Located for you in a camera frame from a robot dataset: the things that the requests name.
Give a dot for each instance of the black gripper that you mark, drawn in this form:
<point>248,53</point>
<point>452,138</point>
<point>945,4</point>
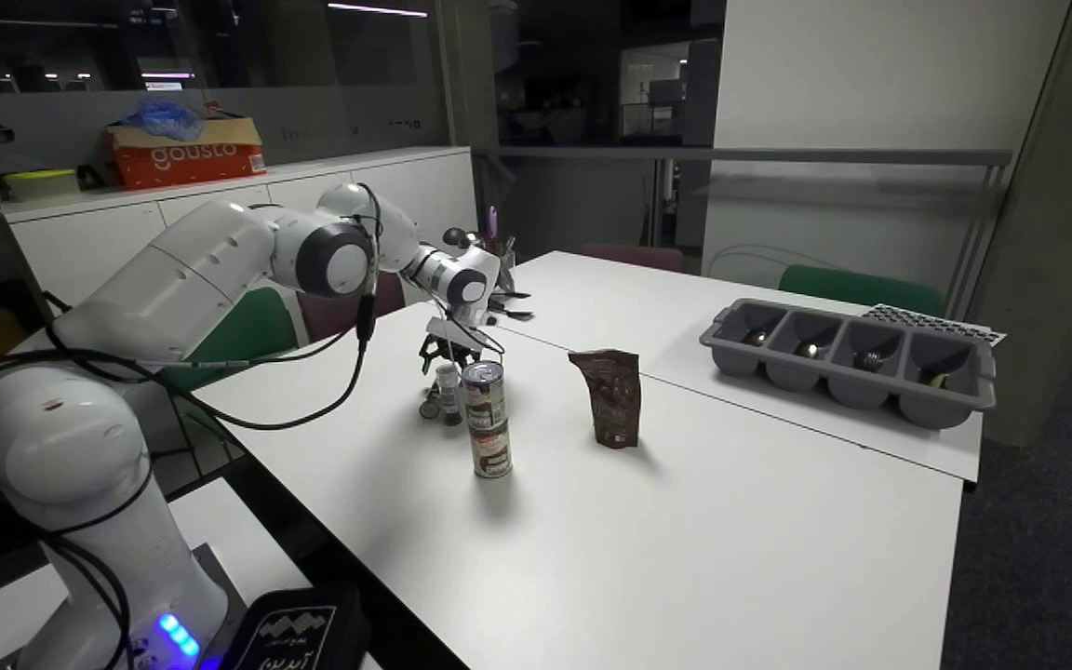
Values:
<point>452,337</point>

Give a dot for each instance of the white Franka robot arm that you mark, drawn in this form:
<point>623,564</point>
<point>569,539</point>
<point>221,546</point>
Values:
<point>63,459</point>

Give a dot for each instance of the tall printed cylindrical can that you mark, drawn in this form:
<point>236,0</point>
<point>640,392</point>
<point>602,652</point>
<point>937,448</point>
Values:
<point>490,422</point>

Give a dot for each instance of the black metal tongs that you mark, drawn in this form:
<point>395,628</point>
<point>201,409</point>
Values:
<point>516,308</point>

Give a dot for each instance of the metal utensil holder cup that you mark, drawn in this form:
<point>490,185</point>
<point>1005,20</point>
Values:
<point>505,272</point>

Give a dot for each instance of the silver metal spoon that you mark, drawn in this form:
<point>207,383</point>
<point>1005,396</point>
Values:
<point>455,236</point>

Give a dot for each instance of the green chair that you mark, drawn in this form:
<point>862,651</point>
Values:
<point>866,289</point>
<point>242,328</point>

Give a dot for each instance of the dark red chair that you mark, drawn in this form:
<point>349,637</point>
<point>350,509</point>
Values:
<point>634,260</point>

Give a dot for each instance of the black control box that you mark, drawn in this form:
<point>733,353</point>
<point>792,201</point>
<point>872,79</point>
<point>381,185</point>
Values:
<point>297,636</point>

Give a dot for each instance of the orange cardboard box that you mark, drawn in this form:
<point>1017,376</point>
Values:
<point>186,154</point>

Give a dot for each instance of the blue plastic bag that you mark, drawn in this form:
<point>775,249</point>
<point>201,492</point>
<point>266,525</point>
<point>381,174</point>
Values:
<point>165,117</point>

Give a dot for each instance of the white low cabinet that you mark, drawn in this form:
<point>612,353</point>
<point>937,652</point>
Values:
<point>74,245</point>

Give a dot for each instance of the grey plastic cutlery tray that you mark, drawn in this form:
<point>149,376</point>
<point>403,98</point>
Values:
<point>846,358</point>

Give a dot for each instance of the yellow-green round object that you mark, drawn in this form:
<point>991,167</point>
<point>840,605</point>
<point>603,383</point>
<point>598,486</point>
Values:
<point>37,185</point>

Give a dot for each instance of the grey mesh drainer plate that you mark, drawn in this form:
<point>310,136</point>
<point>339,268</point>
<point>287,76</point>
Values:
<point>931,325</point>

